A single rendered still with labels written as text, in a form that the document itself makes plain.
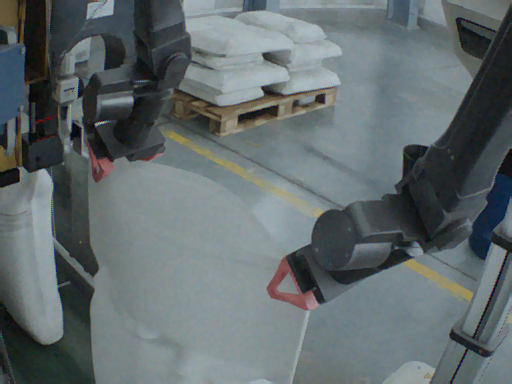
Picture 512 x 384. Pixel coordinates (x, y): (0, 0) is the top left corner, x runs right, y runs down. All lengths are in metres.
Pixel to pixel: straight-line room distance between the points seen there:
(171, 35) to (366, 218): 0.37
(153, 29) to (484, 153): 0.45
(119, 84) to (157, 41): 0.08
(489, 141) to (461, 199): 0.08
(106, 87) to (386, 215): 0.40
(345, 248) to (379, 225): 0.04
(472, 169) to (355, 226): 0.13
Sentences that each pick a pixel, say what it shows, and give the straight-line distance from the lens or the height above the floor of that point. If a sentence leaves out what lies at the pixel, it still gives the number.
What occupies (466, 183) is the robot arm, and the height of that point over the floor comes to 1.26.
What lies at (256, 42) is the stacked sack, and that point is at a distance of 3.78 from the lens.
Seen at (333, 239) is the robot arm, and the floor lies 1.17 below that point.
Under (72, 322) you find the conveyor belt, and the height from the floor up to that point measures 0.38.
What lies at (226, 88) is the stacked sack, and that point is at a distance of 3.68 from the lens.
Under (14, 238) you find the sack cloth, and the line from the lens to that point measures 1.41.
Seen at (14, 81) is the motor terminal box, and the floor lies 1.26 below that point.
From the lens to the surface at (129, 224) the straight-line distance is 0.85.
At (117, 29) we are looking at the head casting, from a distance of 1.04.
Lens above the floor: 1.46
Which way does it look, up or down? 27 degrees down
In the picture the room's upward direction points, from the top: 7 degrees clockwise
